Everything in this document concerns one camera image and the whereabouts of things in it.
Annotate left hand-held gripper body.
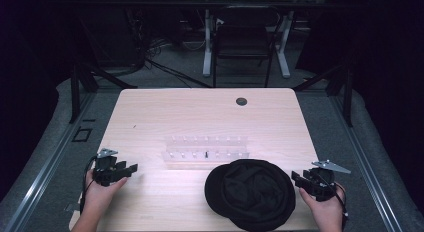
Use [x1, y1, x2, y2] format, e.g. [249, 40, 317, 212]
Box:
[92, 147, 128, 187]

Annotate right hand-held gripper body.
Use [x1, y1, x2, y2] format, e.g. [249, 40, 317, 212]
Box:
[302, 159, 352, 203]

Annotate black hat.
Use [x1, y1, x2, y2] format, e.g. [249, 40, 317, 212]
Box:
[204, 158, 297, 232]

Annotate person's left hand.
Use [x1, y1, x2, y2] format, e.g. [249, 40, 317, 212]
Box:
[83, 168, 129, 212]

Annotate person's right hand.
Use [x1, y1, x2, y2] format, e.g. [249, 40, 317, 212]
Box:
[298, 183, 347, 224]

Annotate clear acrylic rack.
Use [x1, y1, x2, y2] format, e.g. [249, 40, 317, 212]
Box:
[161, 135, 251, 171]

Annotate black metal stand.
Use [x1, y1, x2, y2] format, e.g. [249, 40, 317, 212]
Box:
[292, 60, 355, 128]
[68, 56, 138, 125]

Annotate black chair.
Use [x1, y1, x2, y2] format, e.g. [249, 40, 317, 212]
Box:
[212, 5, 280, 89]

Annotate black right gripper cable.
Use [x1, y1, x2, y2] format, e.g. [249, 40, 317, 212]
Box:
[318, 174, 350, 228]

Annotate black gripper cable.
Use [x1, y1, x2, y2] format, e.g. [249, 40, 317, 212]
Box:
[318, 174, 350, 228]
[79, 154, 98, 214]

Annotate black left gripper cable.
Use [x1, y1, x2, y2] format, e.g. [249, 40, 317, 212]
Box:
[79, 154, 98, 214]

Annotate aluminium floor rail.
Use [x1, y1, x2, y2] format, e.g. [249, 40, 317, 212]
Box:
[0, 91, 99, 232]
[328, 91, 406, 232]

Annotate black floor cables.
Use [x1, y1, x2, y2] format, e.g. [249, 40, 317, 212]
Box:
[143, 38, 213, 89]

